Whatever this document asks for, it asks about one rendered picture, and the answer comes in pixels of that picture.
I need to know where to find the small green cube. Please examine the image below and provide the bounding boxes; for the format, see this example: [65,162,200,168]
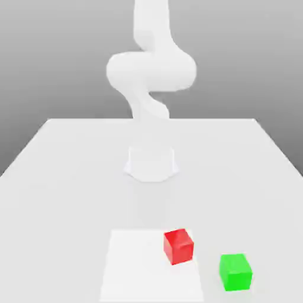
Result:
[218,253,253,292]

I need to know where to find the small red cube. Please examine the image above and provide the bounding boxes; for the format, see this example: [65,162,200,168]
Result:
[163,227,195,266]

